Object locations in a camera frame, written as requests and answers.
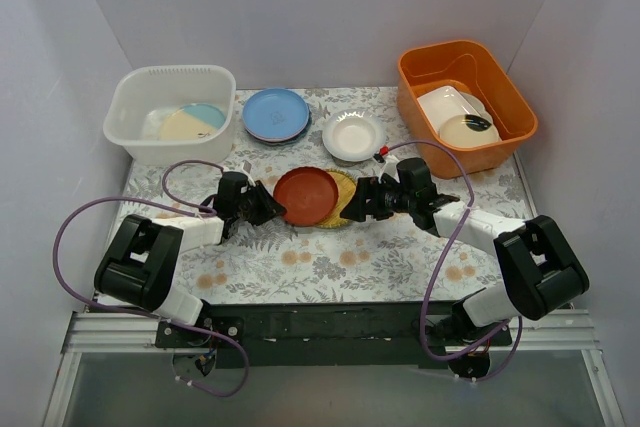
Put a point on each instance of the orange plastic bin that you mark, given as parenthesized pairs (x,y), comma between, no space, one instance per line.
(469,67)

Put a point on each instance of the blue round plate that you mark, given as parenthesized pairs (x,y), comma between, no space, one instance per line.
(275,113)

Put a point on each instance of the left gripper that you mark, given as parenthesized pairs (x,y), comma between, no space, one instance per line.
(256,203)

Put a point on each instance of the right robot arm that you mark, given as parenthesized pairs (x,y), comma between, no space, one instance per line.
(540,271)

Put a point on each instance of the pink plate under blue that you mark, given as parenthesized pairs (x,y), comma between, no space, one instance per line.
(281,141)

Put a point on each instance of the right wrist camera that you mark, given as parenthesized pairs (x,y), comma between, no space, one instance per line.
(388,163)

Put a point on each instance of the red scalloped plate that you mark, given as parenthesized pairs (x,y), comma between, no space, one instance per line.
(308,194)

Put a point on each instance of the white rectangular dish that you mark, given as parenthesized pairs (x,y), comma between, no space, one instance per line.
(445,102)

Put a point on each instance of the woven bamboo tray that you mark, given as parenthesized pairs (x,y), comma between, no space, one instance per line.
(346,185)

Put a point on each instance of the cream plate with black mark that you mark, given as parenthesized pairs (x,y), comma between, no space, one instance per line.
(468,131)

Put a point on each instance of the speckled ceramic saucer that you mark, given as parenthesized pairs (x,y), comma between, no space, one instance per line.
(349,164)

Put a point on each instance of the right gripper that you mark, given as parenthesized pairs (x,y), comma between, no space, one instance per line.
(373,198)

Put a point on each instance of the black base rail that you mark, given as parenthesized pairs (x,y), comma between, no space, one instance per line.
(320,334)

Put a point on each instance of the white plastic bin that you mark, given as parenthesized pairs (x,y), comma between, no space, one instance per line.
(147,96)

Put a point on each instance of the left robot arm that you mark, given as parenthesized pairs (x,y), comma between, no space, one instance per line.
(139,264)

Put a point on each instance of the cream and blue plate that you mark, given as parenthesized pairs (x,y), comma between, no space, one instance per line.
(192,122)

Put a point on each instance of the white scalloped bowl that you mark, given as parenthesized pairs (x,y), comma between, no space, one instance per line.
(353,135)

